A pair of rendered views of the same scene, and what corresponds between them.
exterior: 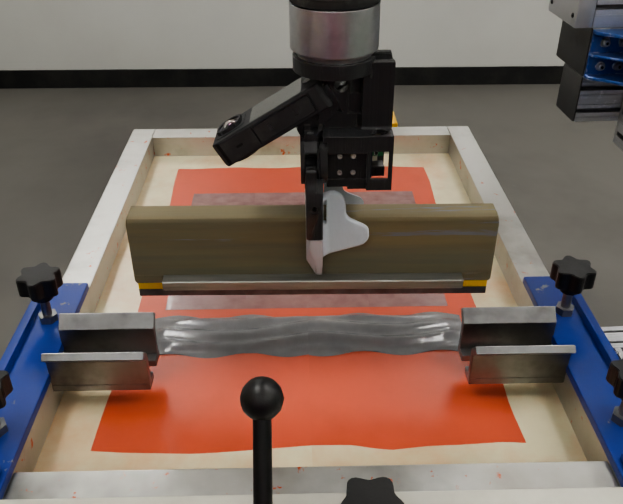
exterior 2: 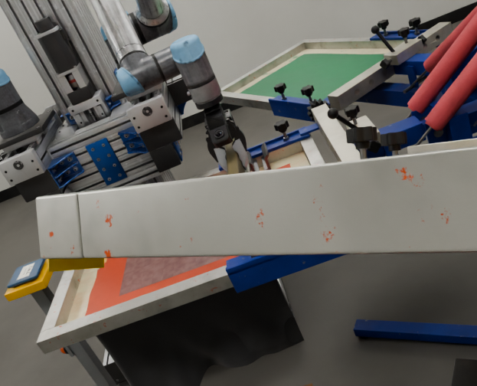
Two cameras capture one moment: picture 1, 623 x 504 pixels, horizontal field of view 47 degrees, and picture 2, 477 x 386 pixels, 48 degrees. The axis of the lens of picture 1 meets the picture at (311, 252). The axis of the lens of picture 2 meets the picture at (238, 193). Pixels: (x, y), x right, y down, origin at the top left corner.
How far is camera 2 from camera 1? 1.36 m
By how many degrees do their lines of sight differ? 70
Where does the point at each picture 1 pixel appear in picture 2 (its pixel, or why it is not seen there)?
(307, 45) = (217, 90)
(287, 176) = (107, 270)
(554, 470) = (305, 145)
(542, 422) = (280, 163)
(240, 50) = not seen: outside the picture
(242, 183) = (111, 282)
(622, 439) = (294, 137)
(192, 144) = (63, 312)
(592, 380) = (271, 145)
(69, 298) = (239, 259)
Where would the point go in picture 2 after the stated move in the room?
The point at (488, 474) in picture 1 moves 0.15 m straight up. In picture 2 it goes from (310, 152) to (293, 106)
